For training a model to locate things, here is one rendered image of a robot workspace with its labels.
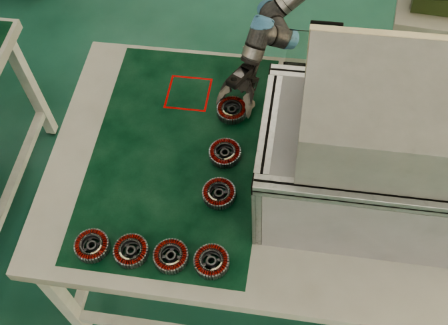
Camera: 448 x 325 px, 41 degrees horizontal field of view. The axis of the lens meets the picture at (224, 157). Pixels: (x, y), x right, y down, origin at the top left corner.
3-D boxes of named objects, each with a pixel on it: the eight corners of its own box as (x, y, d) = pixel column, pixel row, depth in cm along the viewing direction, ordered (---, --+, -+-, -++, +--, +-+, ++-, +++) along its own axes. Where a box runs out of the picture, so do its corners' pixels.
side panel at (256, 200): (263, 170, 203) (263, 114, 176) (271, 170, 203) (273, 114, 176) (252, 244, 189) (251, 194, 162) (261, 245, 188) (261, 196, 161)
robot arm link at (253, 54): (259, 51, 204) (239, 42, 207) (255, 64, 206) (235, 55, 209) (268, 50, 211) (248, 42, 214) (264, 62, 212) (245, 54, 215)
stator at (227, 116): (227, 96, 221) (227, 90, 218) (253, 108, 218) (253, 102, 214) (211, 117, 216) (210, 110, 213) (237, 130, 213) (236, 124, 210)
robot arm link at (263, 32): (281, 22, 205) (261, 17, 200) (271, 52, 208) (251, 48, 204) (269, 16, 211) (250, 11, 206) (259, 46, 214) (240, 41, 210)
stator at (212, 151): (203, 152, 208) (202, 146, 205) (230, 137, 211) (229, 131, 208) (220, 175, 203) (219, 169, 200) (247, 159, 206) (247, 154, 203)
